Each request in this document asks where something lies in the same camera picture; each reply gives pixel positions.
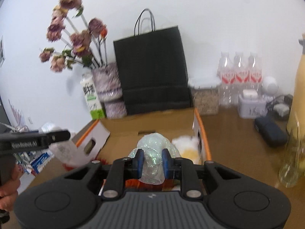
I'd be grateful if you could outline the purple textured vase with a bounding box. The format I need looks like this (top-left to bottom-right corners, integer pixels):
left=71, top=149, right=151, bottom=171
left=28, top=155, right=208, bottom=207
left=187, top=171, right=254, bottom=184
left=92, top=62, right=127, bottom=119

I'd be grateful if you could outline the clear glass cup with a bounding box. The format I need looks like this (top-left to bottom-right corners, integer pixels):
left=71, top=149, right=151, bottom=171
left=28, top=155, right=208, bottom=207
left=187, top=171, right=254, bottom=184
left=278, top=122, right=304, bottom=188

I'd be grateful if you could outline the white tin box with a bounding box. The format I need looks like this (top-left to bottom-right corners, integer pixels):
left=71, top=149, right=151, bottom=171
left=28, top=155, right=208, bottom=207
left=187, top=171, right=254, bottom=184
left=237, top=89, right=267, bottom=119

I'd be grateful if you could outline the orange cardboard fruit box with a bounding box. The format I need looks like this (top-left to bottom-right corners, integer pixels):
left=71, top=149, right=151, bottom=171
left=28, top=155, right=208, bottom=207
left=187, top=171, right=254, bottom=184
left=61, top=107, right=212, bottom=192

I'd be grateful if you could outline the pale green iridescent wrap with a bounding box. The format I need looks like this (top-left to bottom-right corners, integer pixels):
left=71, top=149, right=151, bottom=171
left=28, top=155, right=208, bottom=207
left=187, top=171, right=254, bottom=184
left=128, top=133, right=181, bottom=185

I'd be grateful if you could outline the yellow white plush toy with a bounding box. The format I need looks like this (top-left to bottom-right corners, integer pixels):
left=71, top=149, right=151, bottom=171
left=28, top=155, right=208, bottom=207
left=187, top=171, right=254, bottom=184
left=172, top=135, right=202, bottom=164

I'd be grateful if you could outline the white round speaker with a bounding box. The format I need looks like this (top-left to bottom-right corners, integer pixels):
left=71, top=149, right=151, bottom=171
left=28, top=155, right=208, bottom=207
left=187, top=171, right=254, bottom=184
left=262, top=76, right=279, bottom=97

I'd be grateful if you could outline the dried pink rose bouquet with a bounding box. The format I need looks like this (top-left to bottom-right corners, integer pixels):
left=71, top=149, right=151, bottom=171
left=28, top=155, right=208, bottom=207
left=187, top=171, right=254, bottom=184
left=39, top=0, right=108, bottom=73

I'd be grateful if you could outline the person's hand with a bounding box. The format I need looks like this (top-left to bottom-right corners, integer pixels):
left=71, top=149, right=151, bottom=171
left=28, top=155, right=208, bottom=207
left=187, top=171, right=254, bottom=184
left=0, top=165, right=22, bottom=211

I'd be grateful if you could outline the yellow thermos jug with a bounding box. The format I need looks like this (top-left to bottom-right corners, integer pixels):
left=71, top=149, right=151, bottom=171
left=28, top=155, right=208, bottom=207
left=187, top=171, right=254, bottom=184
left=286, top=33, right=305, bottom=134

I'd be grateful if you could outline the right water bottle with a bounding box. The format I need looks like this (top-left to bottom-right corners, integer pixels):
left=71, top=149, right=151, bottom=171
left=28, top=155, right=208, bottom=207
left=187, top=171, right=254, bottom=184
left=248, top=52, right=262, bottom=93

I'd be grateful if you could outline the green white milk carton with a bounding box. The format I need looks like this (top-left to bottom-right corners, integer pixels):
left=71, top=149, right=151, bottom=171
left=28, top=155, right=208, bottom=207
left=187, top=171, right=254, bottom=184
left=80, top=72, right=105, bottom=119

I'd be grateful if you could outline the black paper shopping bag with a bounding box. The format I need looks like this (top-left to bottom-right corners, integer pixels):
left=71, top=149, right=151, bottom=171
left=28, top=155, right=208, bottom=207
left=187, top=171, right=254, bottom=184
left=113, top=13, right=193, bottom=115

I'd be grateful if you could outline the dark blue glasses case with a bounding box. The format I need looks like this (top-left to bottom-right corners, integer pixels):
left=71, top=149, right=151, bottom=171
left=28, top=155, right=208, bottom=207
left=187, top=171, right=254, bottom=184
left=254, top=116, right=288, bottom=148

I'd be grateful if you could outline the metal wire shelf rack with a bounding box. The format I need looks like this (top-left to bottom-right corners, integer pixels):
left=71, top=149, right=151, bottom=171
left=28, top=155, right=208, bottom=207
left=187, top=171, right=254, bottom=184
left=1, top=123, right=31, bottom=173

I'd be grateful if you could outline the clear grain storage container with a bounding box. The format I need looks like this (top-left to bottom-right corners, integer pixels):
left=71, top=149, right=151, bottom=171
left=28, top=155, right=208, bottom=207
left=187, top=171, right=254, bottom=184
left=188, top=77, right=220, bottom=116

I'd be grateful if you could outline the middle water bottle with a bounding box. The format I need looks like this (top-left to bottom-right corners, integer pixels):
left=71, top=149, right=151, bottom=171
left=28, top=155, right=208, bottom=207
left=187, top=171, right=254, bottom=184
left=233, top=52, right=249, bottom=94

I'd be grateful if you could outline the white plastic bottle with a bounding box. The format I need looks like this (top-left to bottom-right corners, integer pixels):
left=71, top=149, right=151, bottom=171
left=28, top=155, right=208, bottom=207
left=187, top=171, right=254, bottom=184
left=40, top=123, right=77, bottom=166

